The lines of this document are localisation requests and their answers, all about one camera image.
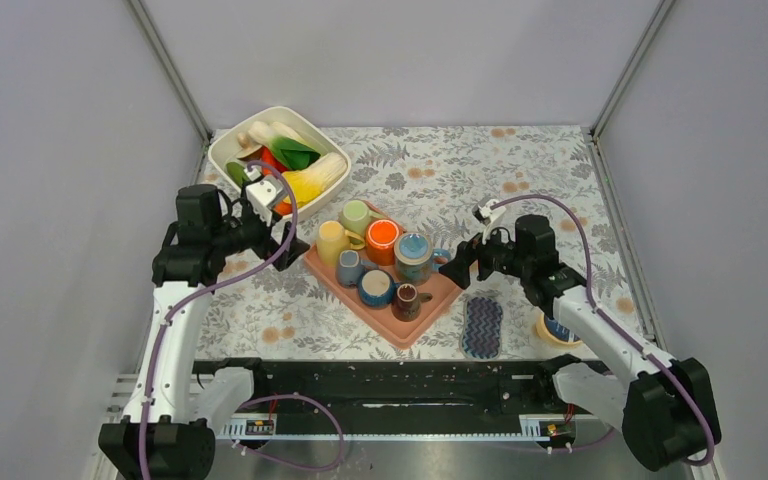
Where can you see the dark blue round mug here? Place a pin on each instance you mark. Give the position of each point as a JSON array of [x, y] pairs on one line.
[[376, 289]]

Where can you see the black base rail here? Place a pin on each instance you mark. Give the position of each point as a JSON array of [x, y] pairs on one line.
[[394, 400]]

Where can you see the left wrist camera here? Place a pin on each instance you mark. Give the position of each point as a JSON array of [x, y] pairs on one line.
[[263, 193]]

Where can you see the white square bowl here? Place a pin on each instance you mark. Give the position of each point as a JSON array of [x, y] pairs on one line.
[[225, 148]]

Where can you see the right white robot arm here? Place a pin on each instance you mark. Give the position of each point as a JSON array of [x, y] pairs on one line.
[[663, 407]]

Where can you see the blue striped mug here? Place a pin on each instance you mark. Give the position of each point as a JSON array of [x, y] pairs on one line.
[[416, 260]]

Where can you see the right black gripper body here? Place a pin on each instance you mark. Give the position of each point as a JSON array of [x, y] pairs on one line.
[[495, 256]]

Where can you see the salmon pink tray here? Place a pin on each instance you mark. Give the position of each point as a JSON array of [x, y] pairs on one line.
[[400, 334]]

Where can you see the light green mug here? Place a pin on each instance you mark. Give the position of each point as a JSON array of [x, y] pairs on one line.
[[356, 216]]

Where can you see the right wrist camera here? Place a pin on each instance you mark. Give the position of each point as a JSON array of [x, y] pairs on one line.
[[489, 213]]

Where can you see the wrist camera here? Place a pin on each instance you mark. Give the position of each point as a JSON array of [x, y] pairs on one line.
[[489, 213], [263, 193]]

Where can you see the blue zigzag sponge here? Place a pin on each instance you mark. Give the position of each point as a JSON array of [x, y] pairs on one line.
[[481, 337]]

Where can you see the green toy pea pod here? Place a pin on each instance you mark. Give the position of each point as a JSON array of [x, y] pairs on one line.
[[238, 174]]

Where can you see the tape roll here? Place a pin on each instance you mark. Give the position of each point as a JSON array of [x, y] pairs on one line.
[[553, 333]]

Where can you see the yellow mug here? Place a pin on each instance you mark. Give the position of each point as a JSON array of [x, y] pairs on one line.
[[332, 239]]

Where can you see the orange mug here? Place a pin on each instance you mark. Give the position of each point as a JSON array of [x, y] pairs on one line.
[[381, 239]]

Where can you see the grey blue small mug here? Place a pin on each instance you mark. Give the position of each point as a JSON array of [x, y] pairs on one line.
[[351, 268]]

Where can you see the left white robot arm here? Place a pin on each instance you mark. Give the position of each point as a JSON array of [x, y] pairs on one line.
[[166, 432]]

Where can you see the toy mushroom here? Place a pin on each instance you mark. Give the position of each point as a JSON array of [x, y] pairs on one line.
[[250, 146]]

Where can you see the yellow toy cabbage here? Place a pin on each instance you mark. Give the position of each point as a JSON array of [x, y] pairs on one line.
[[308, 184]]

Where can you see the green toy bok choy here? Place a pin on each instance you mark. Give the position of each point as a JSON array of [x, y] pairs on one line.
[[286, 144]]

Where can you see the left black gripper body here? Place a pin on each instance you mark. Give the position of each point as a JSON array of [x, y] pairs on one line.
[[249, 231]]

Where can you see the dark brown small mug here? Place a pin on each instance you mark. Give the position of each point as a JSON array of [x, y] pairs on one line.
[[407, 302]]

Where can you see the orange toy carrot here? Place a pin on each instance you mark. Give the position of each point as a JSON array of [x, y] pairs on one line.
[[283, 208]]

